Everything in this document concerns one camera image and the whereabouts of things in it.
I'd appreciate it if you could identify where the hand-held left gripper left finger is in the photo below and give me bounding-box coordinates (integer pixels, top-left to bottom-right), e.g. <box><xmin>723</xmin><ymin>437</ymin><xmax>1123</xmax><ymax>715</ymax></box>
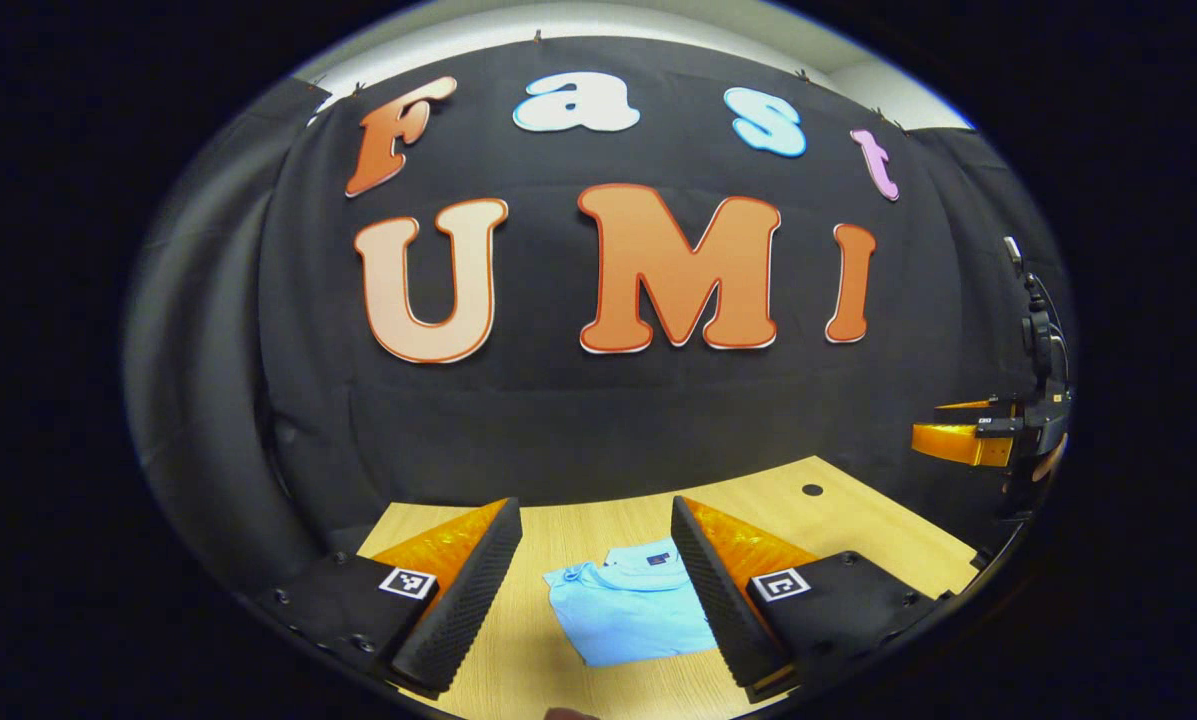
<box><xmin>249</xmin><ymin>497</ymin><xmax>525</xmax><ymax>700</ymax></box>

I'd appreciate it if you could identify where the light blue T-shirt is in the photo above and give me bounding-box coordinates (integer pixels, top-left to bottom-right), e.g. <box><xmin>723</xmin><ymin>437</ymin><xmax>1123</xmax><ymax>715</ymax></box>
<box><xmin>543</xmin><ymin>538</ymin><xmax>721</xmax><ymax>669</ymax></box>

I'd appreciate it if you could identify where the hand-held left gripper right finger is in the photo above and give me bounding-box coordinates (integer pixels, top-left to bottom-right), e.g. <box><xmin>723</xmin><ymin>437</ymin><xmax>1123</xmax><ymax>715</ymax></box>
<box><xmin>670</xmin><ymin>495</ymin><xmax>946</xmax><ymax>704</ymax></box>

